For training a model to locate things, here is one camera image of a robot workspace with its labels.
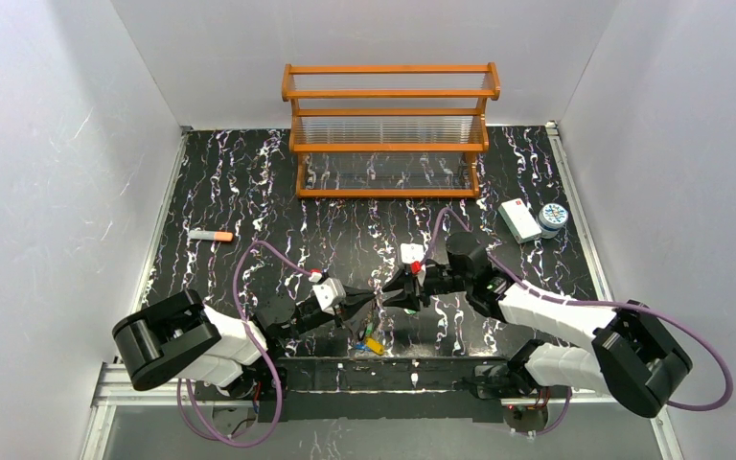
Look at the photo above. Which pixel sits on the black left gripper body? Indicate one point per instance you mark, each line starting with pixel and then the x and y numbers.
pixel 348 305

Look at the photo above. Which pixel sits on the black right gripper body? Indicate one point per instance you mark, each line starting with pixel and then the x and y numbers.
pixel 416 289

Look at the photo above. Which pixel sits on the cluster of tagged keys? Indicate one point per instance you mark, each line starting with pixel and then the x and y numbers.
pixel 366 323

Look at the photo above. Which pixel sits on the yellow key tag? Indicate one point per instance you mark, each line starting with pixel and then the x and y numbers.
pixel 374 346

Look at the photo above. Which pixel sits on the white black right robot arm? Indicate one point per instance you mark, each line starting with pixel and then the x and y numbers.
pixel 625 353

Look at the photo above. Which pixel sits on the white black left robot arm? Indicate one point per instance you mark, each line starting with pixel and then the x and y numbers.
pixel 182 338

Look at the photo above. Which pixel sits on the white rectangular box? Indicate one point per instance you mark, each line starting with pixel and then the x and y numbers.
pixel 519 221

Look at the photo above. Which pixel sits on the blue white round tin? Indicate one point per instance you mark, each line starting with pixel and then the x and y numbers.
pixel 552 218

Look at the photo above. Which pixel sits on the orange grey marker pen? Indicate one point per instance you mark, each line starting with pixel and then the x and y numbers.
pixel 210 236

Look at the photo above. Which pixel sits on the orange wooden shelf rack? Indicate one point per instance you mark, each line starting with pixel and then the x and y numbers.
pixel 389 130

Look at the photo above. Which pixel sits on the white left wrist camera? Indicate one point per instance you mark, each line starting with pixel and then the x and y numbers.
pixel 329 294

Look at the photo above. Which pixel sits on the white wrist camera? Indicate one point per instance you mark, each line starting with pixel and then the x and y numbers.
pixel 329 294
pixel 412 255

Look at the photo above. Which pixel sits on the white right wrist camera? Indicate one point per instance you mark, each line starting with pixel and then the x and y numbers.
pixel 412 255

